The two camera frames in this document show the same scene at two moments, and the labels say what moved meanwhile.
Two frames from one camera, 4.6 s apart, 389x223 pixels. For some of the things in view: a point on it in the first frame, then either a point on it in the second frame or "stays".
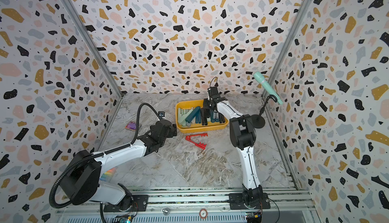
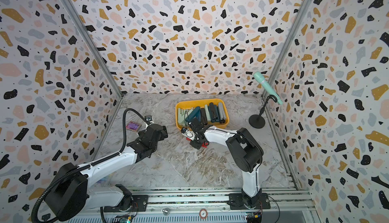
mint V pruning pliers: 181,118 stays
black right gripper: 206,103 to 192,143
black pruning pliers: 204,116 stays
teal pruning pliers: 196,113 stays
